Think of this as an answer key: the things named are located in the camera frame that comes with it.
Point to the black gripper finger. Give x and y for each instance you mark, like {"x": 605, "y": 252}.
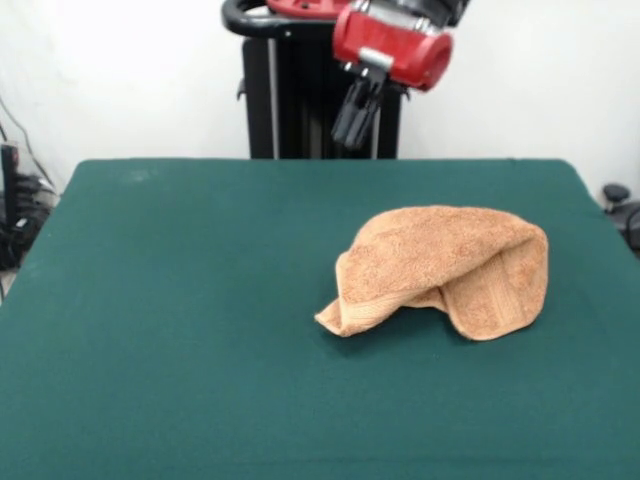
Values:
{"x": 347, "y": 120}
{"x": 370, "y": 107}

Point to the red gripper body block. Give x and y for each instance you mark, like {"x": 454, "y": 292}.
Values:
{"x": 390, "y": 45}

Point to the orange terry towel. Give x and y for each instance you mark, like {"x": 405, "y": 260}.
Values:
{"x": 430, "y": 255}

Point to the dark green table cloth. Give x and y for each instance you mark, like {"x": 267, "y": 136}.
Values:
{"x": 200, "y": 325}

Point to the black office chair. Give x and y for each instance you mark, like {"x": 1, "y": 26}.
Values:
{"x": 622, "y": 200}

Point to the black upright device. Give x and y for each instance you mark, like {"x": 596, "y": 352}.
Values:
{"x": 9, "y": 180}

